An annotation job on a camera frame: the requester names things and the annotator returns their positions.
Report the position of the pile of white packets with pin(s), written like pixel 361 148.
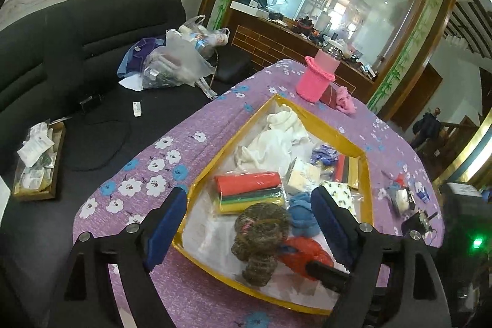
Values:
pixel 34 151

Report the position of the red black striped sheets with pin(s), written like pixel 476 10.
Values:
pixel 346 168

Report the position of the gold pillar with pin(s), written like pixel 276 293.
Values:
pixel 467 151

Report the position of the pink cloth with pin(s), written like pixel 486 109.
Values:
pixel 344 101

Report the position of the wooden tray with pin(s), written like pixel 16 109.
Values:
pixel 58 159

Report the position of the small white plush toy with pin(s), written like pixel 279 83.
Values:
pixel 401 197

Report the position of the pale yellow sponge packet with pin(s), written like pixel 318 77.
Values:
pixel 301 178

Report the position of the purple blue clothing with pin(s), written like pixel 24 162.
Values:
pixel 138 55

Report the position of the wooden staircase railing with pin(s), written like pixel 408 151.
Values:
pixel 469 28

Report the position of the pink knitted container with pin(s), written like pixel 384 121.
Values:
pixel 313 82

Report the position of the clear plastic bag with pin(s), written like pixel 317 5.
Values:
pixel 180 59

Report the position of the small blue packet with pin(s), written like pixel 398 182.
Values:
pixel 423 194

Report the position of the wooden cabinet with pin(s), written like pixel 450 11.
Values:
pixel 261 43

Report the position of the red net bag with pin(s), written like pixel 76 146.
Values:
pixel 303 253

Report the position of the large wall mirror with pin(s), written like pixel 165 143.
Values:
pixel 346 5

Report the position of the black sofa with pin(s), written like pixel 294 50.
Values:
pixel 57 43

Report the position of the black box device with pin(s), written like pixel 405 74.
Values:
pixel 90 104

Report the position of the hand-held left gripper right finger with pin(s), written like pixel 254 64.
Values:
pixel 330 224

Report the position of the white dotted tissue pack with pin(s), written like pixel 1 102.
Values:
pixel 340 193

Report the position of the yellow storage box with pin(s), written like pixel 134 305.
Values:
pixel 230 146

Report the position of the purple floral blanket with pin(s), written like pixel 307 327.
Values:
pixel 215 120

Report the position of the small black device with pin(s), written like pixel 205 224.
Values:
pixel 417 224

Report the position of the blue knitted cloth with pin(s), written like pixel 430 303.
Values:
pixel 301 212

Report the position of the blue tissue pack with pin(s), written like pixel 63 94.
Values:
pixel 323 155

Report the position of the white remote control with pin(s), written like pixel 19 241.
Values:
pixel 137 109

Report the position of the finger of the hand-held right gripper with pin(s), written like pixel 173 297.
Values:
pixel 326 274

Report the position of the white cloth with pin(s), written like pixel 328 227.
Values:
pixel 269 147

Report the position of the brown knitted hat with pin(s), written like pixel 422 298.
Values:
pixel 257 235

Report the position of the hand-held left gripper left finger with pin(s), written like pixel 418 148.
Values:
pixel 169 224

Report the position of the multicolour felt roll bundle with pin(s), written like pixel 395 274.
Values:
pixel 246 186

